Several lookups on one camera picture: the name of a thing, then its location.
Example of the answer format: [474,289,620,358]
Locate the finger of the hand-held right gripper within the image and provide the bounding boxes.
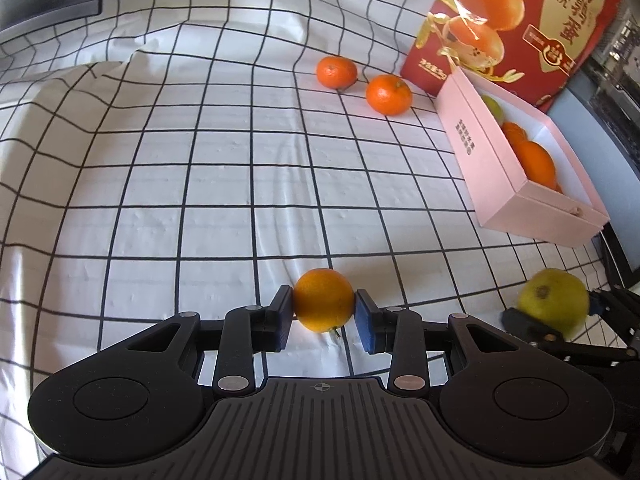
[587,285,640,343]
[501,308,640,368]

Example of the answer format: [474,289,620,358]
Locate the pink cardboard box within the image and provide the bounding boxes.
[434,66,612,248]

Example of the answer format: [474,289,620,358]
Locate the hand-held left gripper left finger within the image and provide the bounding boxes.
[120,285,295,392]

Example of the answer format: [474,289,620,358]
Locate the orange mandarin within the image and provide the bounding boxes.
[366,74,414,117]
[316,56,358,90]
[512,140,558,191]
[292,268,356,334]
[500,121,530,148]

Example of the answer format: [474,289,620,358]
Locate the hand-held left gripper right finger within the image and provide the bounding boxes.
[353,290,531,391]

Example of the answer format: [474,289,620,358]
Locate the black framed grey panel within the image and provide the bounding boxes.
[542,67,640,281]

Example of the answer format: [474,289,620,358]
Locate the dark equipment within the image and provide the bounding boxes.
[582,0,640,161]

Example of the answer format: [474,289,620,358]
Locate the yellow-green citrus fruit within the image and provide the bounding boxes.
[517,268,591,338]
[481,95,505,123]

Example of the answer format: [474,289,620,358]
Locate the white black checked cloth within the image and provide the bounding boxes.
[0,0,616,480]

